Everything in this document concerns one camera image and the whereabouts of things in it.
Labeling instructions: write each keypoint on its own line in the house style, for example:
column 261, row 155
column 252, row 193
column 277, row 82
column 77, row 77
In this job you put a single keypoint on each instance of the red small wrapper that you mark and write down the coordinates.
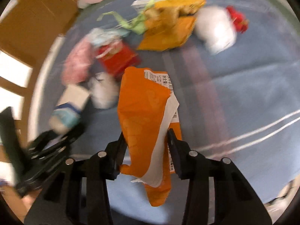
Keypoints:
column 239, row 20

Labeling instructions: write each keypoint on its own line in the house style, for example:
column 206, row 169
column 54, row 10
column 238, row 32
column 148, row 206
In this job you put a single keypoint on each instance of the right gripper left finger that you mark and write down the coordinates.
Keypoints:
column 59, row 202

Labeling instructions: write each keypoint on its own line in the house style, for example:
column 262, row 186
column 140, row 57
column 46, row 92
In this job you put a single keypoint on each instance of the orange snack wrapper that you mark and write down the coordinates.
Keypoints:
column 145, row 110

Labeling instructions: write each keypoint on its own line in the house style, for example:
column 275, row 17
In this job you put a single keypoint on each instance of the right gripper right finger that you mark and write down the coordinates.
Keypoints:
column 216, row 185

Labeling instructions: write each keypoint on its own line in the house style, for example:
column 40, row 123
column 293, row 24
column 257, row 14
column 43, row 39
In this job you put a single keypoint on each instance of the wooden bunk bed frame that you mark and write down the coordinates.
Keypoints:
column 27, row 33

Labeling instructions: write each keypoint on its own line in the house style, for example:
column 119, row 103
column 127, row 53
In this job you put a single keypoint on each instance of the white toothpaste box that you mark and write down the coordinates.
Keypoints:
column 140, row 3

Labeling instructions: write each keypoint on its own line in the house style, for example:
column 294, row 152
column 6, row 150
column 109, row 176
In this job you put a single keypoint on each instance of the pink plastic bag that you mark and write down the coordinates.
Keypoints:
column 78, row 62

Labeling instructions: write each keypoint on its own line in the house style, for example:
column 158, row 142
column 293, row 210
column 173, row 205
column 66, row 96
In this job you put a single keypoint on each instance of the white crumpled plastic bag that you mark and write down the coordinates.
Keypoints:
column 215, row 29

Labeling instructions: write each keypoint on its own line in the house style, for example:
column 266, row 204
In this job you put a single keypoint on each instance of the white blue paper cup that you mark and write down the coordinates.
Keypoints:
column 68, row 109

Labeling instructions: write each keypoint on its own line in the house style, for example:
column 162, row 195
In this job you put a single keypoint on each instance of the light blue face mask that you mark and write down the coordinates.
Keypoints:
column 99, row 37

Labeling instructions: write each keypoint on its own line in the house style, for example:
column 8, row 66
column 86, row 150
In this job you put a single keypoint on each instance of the yellow snack bag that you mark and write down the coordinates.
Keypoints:
column 169, row 24

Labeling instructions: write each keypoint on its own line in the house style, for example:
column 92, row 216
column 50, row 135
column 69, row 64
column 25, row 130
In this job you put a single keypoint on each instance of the green paper strip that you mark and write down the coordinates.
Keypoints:
column 136, row 24

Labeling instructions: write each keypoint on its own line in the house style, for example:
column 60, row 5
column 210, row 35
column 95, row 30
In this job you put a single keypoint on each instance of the white crumpled tissue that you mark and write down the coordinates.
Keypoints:
column 104, row 90

